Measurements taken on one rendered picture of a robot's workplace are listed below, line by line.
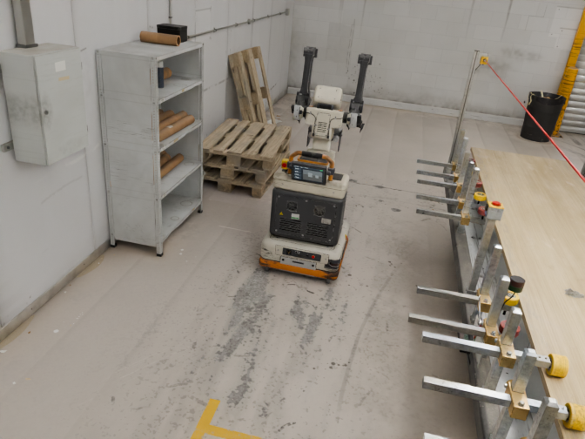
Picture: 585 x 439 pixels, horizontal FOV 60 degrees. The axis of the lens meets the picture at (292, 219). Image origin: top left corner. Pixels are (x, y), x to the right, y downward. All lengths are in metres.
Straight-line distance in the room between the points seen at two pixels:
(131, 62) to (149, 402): 2.20
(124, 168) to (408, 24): 6.68
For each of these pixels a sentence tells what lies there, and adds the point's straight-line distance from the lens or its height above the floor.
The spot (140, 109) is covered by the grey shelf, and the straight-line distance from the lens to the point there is 3.82.
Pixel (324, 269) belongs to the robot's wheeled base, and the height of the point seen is 0.14.
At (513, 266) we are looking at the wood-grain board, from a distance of 2.86.
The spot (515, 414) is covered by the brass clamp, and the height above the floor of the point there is 0.94.
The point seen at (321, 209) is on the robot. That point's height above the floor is 0.59.
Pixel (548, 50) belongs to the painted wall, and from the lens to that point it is 9.94.
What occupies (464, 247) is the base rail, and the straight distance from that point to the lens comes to 3.37.
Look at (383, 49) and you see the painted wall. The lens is 9.70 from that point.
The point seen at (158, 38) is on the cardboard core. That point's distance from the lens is 4.24.
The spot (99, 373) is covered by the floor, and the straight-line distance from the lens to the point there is 3.24.
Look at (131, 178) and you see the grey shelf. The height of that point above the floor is 0.64.
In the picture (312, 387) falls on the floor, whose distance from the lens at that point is 3.12.
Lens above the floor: 2.17
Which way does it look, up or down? 26 degrees down
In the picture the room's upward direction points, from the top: 6 degrees clockwise
